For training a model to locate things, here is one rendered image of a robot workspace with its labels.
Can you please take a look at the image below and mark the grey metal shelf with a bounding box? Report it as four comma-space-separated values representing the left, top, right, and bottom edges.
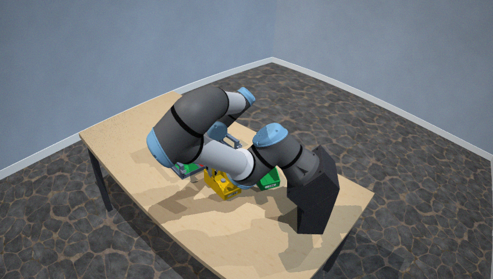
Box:
171, 133, 242, 180

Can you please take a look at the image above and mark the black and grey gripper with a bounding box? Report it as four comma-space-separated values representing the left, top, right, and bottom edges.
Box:
205, 166, 218, 178

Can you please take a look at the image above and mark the green bin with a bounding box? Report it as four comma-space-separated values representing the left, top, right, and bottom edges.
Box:
257, 167, 280, 191

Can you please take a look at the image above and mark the yellow bin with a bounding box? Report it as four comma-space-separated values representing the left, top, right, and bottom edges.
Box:
204, 169, 242, 201

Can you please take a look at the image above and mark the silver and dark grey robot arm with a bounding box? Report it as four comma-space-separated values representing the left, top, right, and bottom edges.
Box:
147, 86, 320, 189

